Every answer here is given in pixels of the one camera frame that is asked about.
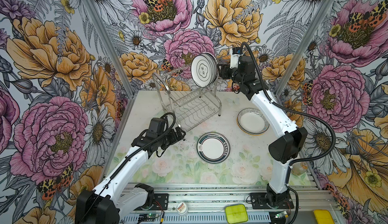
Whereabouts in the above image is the black striped rim plate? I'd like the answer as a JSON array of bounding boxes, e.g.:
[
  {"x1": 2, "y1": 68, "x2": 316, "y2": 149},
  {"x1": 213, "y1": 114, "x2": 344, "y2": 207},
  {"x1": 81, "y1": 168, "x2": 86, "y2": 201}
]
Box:
[{"x1": 236, "y1": 108, "x2": 270, "y2": 136}]

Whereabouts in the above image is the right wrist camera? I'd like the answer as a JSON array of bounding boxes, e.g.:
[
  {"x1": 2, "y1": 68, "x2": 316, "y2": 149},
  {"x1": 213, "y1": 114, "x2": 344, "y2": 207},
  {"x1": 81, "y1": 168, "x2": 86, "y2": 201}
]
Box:
[{"x1": 229, "y1": 47, "x2": 242, "y2": 69}]

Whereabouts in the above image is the round tape roll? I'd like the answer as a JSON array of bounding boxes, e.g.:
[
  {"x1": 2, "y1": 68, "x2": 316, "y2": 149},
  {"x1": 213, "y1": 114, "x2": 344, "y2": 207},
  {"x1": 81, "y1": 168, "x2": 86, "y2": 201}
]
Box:
[{"x1": 176, "y1": 202, "x2": 189, "y2": 216}]

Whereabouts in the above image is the green square box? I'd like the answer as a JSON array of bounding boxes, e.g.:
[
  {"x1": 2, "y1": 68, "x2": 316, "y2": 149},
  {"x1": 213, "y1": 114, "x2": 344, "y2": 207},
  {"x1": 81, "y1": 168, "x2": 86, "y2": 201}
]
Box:
[{"x1": 225, "y1": 204, "x2": 249, "y2": 224}]

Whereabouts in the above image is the silver wire dish rack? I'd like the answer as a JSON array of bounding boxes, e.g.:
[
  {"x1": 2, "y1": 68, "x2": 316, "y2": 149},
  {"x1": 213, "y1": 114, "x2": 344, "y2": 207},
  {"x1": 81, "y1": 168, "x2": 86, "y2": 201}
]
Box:
[{"x1": 153, "y1": 73, "x2": 222, "y2": 132}]

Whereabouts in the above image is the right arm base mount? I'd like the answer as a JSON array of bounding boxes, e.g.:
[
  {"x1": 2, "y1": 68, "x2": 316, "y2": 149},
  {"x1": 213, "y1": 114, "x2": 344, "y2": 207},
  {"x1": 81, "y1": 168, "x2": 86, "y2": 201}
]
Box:
[{"x1": 246, "y1": 192, "x2": 295, "y2": 209}]

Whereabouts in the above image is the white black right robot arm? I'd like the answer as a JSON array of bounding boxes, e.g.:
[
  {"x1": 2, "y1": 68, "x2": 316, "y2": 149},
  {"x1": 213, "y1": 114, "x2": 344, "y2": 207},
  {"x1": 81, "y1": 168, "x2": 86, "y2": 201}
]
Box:
[{"x1": 219, "y1": 54, "x2": 307, "y2": 203}]

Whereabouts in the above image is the green rim white plate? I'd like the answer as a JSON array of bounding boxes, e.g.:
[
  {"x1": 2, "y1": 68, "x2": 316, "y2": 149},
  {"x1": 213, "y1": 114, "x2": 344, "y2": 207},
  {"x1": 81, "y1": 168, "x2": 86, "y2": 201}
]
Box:
[{"x1": 197, "y1": 132, "x2": 231, "y2": 164}]

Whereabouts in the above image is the aluminium corner post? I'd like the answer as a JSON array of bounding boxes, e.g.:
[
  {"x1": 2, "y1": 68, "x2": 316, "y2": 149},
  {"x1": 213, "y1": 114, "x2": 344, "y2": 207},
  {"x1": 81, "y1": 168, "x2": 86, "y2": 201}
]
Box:
[
  {"x1": 275, "y1": 0, "x2": 334, "y2": 96},
  {"x1": 81, "y1": 0, "x2": 135, "y2": 99}
]

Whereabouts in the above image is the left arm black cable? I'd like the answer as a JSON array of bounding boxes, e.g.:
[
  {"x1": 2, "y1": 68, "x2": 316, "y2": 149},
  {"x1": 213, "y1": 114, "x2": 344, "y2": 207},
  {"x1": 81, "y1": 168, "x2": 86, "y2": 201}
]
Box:
[{"x1": 78, "y1": 112, "x2": 177, "y2": 222}]

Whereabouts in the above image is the green circuit board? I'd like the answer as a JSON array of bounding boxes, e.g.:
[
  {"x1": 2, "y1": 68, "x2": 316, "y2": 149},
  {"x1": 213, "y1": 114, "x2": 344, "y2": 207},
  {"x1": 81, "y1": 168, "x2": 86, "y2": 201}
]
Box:
[{"x1": 137, "y1": 213, "x2": 164, "y2": 224}]

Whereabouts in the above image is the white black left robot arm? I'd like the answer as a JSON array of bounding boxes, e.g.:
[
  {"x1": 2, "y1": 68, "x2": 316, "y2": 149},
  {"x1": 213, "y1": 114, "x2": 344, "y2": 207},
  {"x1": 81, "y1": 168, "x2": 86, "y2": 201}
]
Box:
[{"x1": 74, "y1": 112, "x2": 186, "y2": 224}]

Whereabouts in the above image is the left aluminium corner post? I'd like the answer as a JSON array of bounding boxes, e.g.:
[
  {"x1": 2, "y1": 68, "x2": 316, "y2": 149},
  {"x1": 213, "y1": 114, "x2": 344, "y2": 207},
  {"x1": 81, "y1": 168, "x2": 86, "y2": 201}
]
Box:
[{"x1": 81, "y1": 0, "x2": 135, "y2": 99}]

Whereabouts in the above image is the right aluminium corner post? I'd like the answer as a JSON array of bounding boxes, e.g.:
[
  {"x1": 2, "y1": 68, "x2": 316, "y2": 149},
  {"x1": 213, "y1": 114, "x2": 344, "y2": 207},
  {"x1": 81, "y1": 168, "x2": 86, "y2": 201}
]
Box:
[{"x1": 275, "y1": 0, "x2": 334, "y2": 96}]

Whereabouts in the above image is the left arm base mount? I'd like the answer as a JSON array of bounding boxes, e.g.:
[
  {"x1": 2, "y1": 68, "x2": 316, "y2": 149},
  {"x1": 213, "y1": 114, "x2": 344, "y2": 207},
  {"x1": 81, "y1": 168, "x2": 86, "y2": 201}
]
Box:
[{"x1": 150, "y1": 193, "x2": 169, "y2": 210}]

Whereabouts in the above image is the yellow box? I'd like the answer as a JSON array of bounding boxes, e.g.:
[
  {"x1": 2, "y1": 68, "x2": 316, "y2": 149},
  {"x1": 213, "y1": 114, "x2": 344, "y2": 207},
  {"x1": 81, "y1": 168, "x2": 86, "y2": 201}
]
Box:
[{"x1": 313, "y1": 209, "x2": 335, "y2": 224}]

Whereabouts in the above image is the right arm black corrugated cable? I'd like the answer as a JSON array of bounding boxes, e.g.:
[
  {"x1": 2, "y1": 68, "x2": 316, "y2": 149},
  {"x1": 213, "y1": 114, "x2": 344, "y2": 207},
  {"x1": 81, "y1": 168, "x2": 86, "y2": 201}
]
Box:
[{"x1": 240, "y1": 41, "x2": 336, "y2": 165}]

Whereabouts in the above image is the small clear plastic bottle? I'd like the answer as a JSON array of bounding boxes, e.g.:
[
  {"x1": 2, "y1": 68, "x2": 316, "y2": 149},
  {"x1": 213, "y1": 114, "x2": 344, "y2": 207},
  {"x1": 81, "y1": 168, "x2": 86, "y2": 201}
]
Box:
[{"x1": 292, "y1": 162, "x2": 309, "y2": 176}]

